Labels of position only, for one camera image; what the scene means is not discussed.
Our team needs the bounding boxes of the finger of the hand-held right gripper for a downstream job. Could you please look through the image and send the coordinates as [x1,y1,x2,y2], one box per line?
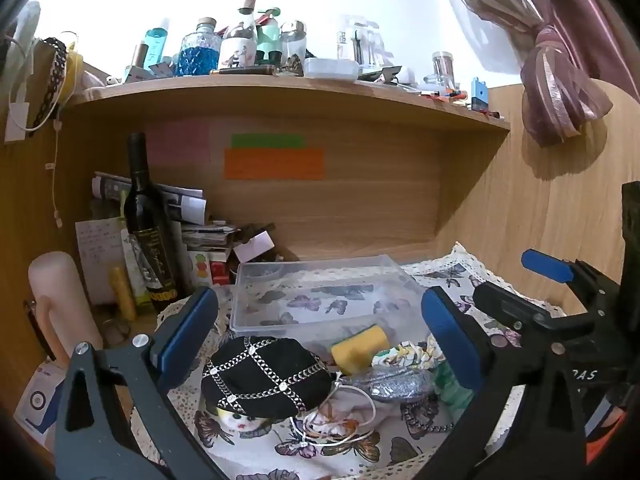
[472,281,557,333]
[521,248,603,293]

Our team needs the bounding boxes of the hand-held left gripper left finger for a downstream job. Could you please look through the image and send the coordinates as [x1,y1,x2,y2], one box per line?
[54,286,226,480]

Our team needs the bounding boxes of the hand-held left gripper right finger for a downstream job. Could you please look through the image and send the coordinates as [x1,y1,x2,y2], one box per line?
[421,286,588,480]

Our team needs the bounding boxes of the yellow sponge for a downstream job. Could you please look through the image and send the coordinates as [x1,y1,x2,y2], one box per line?
[331,325,391,375]

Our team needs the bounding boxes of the black chain-trimmed beret hat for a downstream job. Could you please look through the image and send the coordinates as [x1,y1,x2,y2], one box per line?
[201,336,335,418]

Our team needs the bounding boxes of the clear plastic storage box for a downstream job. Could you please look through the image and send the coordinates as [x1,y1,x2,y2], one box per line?
[229,254,436,338]

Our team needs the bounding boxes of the floral fabric scrunchie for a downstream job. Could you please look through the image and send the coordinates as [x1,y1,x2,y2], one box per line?
[372,337,446,373]

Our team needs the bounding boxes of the green cloth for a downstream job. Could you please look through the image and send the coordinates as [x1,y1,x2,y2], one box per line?
[434,360,476,418]

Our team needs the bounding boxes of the silver glitter pouch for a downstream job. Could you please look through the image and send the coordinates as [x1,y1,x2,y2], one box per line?
[352,364,435,403]

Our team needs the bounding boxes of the yellow tube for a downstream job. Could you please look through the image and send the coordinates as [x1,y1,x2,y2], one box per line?
[109,265,137,322]

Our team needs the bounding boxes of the dark wine bottle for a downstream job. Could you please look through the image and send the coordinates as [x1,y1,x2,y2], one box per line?
[122,132,182,306]

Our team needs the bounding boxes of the small doll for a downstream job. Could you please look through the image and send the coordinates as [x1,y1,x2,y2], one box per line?
[212,405,273,435]

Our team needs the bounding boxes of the white card box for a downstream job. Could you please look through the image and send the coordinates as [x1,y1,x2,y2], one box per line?
[233,230,276,263]

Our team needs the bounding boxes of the stack of papers and booklets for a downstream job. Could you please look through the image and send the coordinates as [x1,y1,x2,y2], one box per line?
[91,171,241,286]

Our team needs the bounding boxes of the white handwritten note paper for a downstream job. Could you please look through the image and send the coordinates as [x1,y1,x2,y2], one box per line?
[75,217,128,306]

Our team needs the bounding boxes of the cream pink cylinder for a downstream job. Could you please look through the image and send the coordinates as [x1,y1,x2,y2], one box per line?
[27,251,103,361]

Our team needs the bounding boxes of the butterfly print tablecloth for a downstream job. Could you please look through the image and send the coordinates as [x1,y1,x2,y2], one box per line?
[152,242,568,480]

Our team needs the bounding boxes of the white blue box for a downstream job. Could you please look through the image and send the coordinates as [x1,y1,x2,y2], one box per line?
[14,357,68,448]

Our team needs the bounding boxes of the blue small box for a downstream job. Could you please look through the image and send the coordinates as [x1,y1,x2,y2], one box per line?
[470,77,489,111]

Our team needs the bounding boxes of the orange sticky note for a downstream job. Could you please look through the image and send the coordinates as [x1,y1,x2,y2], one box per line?
[223,147,326,181]

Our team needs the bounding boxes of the pink sticky note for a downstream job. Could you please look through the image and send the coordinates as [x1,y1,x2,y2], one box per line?
[146,121,211,165]

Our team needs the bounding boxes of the green sticky note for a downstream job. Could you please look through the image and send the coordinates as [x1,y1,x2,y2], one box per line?
[230,133,306,149]

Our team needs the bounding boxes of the mauve curtain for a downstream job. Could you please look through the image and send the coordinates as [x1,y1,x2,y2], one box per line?
[431,0,640,148]

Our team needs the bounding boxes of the small clear glass bottle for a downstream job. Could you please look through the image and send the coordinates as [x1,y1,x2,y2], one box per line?
[424,51,460,92]

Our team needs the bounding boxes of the wooden shelf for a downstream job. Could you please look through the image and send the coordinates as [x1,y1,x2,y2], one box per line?
[65,74,512,133]

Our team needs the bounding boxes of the blue liquid glass bottle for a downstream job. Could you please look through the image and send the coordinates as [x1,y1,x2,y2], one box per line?
[177,17,222,77]

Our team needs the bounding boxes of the black lace headband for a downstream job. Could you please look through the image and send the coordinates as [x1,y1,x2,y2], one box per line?
[31,37,68,131]

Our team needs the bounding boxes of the clear acrylic organizer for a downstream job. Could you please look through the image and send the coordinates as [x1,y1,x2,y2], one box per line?
[336,14,387,72]

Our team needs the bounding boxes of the light blue plastic bottle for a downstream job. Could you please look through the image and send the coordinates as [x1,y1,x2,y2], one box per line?
[142,17,171,68]

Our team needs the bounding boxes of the white flat case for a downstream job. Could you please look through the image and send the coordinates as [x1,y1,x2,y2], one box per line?
[303,57,361,81]

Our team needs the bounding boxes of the white label glass bottle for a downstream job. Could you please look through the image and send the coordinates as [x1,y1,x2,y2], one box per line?
[219,0,259,70]

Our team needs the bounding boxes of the clear glass jar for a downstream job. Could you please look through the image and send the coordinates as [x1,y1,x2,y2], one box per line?
[280,20,307,63]

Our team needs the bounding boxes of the teal pump bottle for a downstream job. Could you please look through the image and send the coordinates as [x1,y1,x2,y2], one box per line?
[256,7,283,66]

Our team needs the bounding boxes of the white cord hair ties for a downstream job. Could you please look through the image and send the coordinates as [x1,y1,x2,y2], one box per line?
[290,372,377,448]

